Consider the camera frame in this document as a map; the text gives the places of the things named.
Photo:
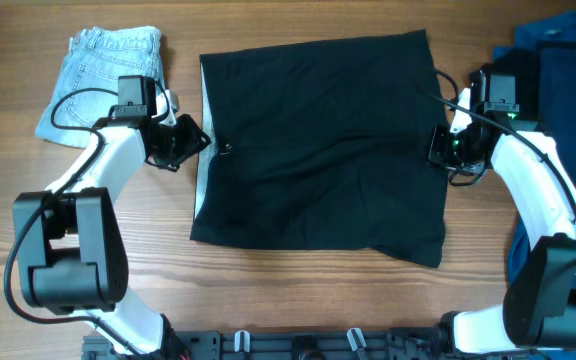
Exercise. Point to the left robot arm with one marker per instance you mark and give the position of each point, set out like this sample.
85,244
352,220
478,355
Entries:
68,262

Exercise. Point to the blue garment pile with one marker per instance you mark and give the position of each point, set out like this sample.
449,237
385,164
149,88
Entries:
573,125

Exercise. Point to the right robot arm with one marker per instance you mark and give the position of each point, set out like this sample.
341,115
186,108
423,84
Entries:
538,312

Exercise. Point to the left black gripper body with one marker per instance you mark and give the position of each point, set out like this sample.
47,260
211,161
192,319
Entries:
177,143

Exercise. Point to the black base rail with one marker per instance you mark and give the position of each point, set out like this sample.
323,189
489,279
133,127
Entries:
394,344

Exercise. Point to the black shorts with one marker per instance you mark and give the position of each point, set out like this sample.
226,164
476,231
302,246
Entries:
323,146

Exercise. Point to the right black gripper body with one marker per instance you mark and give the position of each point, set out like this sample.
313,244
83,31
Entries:
450,150

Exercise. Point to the folded light blue jeans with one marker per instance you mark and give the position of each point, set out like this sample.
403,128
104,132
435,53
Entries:
88,79

